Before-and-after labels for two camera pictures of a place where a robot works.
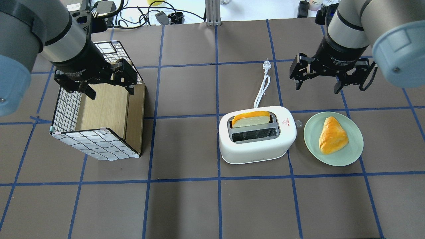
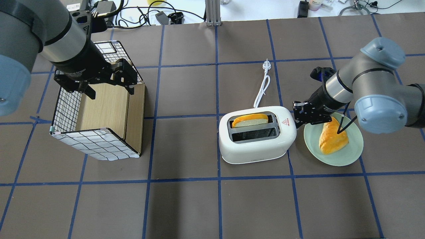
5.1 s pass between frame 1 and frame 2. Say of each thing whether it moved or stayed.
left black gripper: stayed
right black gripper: moved
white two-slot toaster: stayed
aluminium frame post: stayed
